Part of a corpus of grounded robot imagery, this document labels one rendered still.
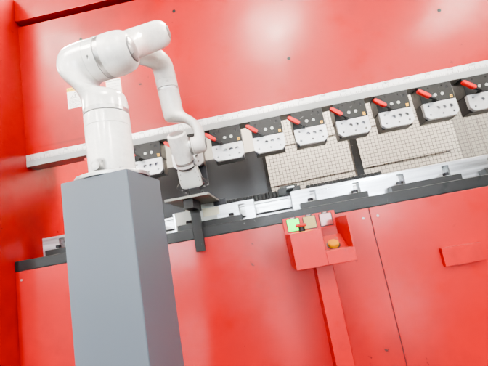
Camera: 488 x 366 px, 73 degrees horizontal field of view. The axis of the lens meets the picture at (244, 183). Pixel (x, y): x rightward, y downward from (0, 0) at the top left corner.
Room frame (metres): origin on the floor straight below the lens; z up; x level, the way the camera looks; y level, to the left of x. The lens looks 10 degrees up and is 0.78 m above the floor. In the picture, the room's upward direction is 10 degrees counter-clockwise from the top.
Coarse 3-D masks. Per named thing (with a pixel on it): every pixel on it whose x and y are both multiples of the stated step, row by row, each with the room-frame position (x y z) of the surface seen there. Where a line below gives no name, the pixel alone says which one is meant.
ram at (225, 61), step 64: (192, 0) 1.52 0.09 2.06; (256, 0) 1.50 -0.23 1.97; (320, 0) 1.48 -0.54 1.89; (384, 0) 1.46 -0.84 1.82; (448, 0) 1.44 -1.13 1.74; (192, 64) 1.53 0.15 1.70; (256, 64) 1.51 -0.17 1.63; (320, 64) 1.49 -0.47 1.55; (384, 64) 1.47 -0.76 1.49; (448, 64) 1.45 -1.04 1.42; (64, 128) 1.57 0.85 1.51
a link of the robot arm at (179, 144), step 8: (168, 136) 1.32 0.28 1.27; (176, 136) 1.30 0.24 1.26; (184, 136) 1.32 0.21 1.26; (176, 144) 1.31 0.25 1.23; (184, 144) 1.32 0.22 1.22; (176, 152) 1.34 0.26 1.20; (184, 152) 1.34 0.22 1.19; (192, 152) 1.35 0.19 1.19; (176, 160) 1.37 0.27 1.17; (184, 160) 1.37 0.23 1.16
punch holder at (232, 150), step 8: (224, 128) 1.52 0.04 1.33; (232, 128) 1.51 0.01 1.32; (216, 136) 1.52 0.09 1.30; (224, 136) 1.52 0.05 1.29; (232, 136) 1.52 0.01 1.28; (240, 136) 1.51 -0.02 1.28; (216, 144) 1.52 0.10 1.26; (224, 144) 1.52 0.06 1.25; (232, 144) 1.51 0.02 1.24; (240, 144) 1.51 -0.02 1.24; (216, 152) 1.52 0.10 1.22; (224, 152) 1.52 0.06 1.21; (232, 152) 1.51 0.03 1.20; (240, 152) 1.51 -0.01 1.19; (216, 160) 1.52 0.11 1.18; (224, 160) 1.53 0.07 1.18; (232, 160) 1.56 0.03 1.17; (240, 160) 1.59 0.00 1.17
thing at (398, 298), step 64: (448, 192) 1.36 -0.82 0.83; (192, 256) 1.42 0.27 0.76; (256, 256) 1.41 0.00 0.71; (384, 256) 1.37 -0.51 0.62; (64, 320) 1.46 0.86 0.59; (192, 320) 1.43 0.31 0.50; (256, 320) 1.41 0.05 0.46; (320, 320) 1.39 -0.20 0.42; (384, 320) 1.38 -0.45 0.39; (448, 320) 1.36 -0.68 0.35
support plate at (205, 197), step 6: (204, 192) 1.29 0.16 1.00; (174, 198) 1.29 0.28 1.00; (180, 198) 1.29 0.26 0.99; (186, 198) 1.30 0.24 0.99; (198, 198) 1.36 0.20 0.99; (204, 198) 1.38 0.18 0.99; (210, 198) 1.41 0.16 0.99; (216, 198) 1.48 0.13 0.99; (174, 204) 1.40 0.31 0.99; (180, 204) 1.43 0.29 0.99
